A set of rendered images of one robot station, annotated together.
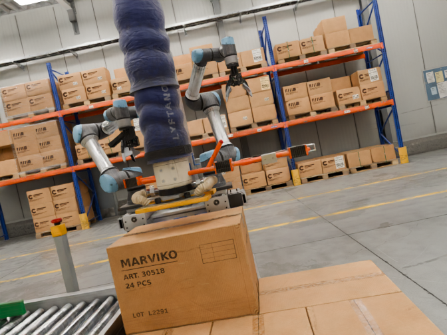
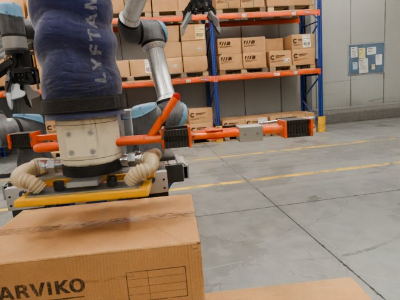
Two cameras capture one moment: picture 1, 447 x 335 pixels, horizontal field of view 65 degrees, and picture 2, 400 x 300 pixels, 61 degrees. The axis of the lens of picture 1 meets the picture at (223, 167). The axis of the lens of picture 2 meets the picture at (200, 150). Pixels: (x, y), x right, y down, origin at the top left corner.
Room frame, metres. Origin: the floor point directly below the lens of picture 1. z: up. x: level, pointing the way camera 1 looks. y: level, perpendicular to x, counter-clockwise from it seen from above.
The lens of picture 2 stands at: (0.70, 0.09, 1.31)
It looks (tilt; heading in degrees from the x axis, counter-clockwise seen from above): 10 degrees down; 351
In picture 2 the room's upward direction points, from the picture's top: 4 degrees counter-clockwise
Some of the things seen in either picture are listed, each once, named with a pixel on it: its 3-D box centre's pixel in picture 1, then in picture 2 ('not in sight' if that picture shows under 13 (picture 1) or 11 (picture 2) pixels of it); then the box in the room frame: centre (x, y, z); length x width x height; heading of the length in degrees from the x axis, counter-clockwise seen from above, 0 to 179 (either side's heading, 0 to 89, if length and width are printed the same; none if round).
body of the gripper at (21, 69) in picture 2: (128, 137); (21, 68); (1.99, 0.49, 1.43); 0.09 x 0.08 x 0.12; 83
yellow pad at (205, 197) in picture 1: (173, 200); (86, 187); (1.61, 0.26, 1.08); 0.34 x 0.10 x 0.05; 83
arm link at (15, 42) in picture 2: (124, 123); (15, 44); (2.00, 0.49, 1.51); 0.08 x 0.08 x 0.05
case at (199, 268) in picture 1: (189, 264); (104, 283); (1.70, 0.26, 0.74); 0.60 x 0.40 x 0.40; 85
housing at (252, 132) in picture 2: (269, 158); (249, 133); (1.65, -0.22, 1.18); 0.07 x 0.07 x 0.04; 83
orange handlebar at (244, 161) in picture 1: (215, 166); (160, 133); (1.80, 0.04, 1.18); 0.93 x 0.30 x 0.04; 83
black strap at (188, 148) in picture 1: (168, 152); (85, 103); (1.71, 0.24, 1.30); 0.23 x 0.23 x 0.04
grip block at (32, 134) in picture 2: (133, 181); (25, 139); (2.00, 0.51, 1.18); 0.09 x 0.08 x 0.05; 173
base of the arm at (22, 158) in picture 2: (138, 194); (34, 154); (2.26, 0.57, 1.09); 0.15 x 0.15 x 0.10
